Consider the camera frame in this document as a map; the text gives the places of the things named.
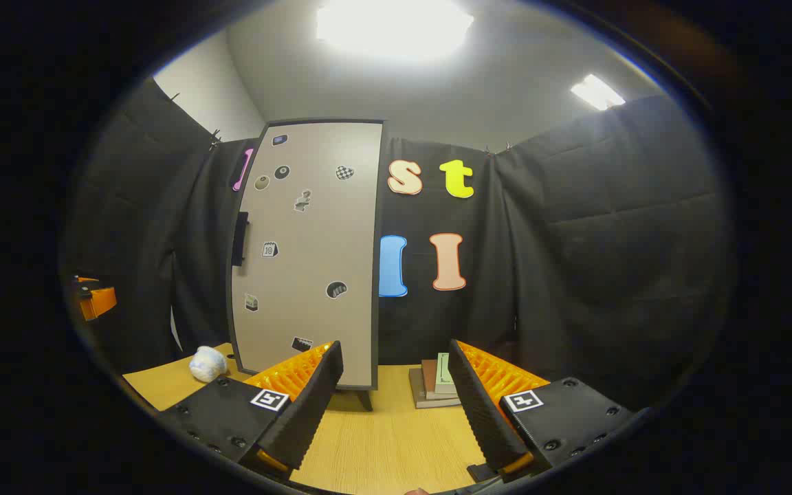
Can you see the black backdrop cloth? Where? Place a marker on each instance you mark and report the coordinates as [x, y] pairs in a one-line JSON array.
[[609, 240]]

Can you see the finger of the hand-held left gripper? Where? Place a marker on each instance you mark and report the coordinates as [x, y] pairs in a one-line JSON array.
[[99, 302]]

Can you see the grey cabinet door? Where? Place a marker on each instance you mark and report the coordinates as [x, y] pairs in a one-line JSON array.
[[313, 275]]

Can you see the crumpled white paper ball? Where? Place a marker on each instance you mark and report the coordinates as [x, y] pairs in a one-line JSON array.
[[207, 364]]

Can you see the brown book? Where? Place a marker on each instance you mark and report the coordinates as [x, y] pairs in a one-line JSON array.
[[429, 378]]

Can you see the small ceiling light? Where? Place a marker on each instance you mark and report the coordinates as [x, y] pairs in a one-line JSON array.
[[597, 92]]

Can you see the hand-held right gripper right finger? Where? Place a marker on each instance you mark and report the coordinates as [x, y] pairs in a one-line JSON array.
[[482, 412]]

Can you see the large ceiling light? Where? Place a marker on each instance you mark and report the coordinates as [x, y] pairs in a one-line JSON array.
[[394, 26]]

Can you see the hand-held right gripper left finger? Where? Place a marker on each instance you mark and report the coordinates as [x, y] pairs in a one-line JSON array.
[[313, 405]]

